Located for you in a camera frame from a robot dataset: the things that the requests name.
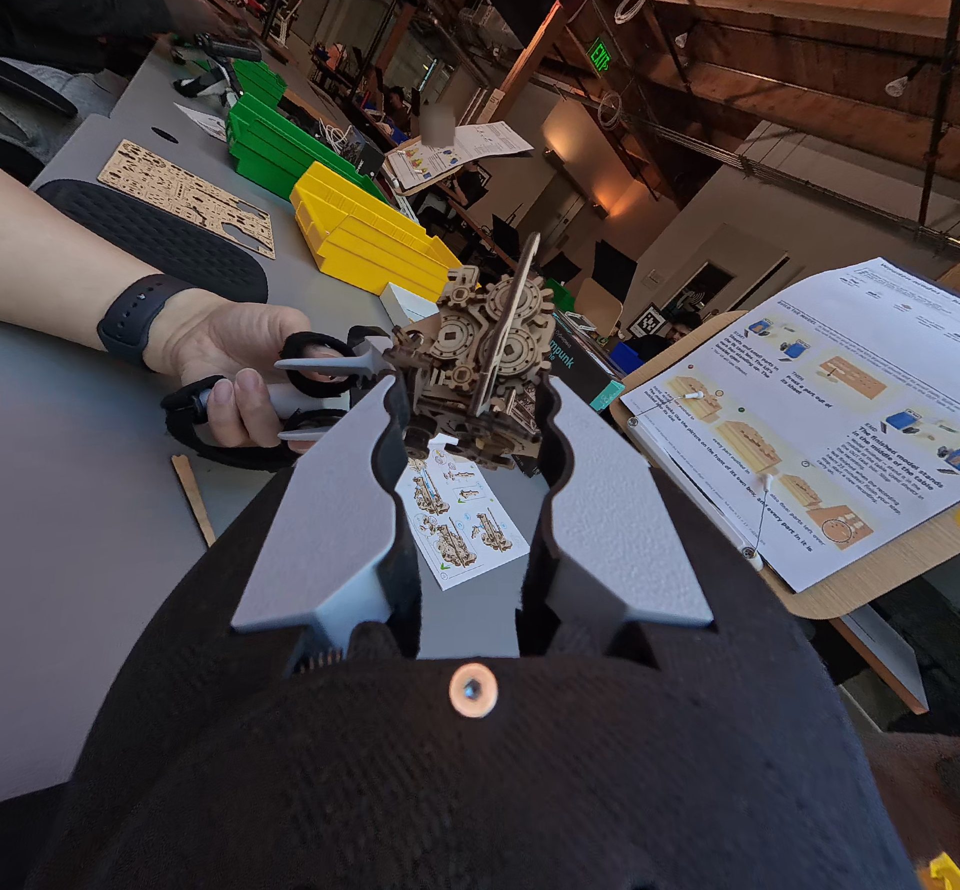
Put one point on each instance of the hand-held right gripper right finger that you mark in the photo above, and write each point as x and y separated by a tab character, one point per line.
622	545

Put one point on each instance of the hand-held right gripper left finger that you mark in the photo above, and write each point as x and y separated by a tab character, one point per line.
330	530

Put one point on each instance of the wooden gear model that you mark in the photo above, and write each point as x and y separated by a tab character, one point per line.
465	350

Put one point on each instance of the person's left forearm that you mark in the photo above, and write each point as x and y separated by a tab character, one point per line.
52	268

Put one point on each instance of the laser-cut plywood parts sheet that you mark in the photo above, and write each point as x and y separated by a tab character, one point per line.
180	193

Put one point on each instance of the person's left hand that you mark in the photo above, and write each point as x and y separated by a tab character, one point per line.
217	339

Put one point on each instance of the white assembly instruction booklet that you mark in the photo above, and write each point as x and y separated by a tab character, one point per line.
465	523

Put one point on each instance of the small white box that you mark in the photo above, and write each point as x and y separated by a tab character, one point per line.
405	301

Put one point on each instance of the small wooden stick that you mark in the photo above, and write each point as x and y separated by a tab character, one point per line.
193	500

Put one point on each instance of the yellow plastic bin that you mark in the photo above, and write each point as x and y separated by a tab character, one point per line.
352	238

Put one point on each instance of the black teal kit box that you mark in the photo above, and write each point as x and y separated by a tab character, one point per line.
585	373

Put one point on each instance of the blue plastic bin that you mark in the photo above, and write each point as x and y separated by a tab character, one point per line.
626	359

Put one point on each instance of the black smartwatch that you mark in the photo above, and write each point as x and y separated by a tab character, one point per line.
135	316

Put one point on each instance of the small black white marker tag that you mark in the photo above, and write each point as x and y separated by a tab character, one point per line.
646	322

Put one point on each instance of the black wrist rest pad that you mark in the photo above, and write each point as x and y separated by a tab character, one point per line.
150	238

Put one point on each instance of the printed task sheet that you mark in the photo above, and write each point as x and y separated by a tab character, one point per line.
825	395

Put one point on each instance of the green plastic bin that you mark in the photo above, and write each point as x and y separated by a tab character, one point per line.
262	148
259	77

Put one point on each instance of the background printed sheet board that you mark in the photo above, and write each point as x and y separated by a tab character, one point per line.
465	148

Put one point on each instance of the white paper sheet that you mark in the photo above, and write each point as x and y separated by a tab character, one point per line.
202	122

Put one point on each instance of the black table grommet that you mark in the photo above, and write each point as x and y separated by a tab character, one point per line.
164	134

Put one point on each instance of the green exit sign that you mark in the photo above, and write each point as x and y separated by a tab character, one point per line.
598	56

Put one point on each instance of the yellow plastic piece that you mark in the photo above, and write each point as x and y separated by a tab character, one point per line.
943	873

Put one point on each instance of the hanging light bulb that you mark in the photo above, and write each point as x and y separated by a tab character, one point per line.
897	86

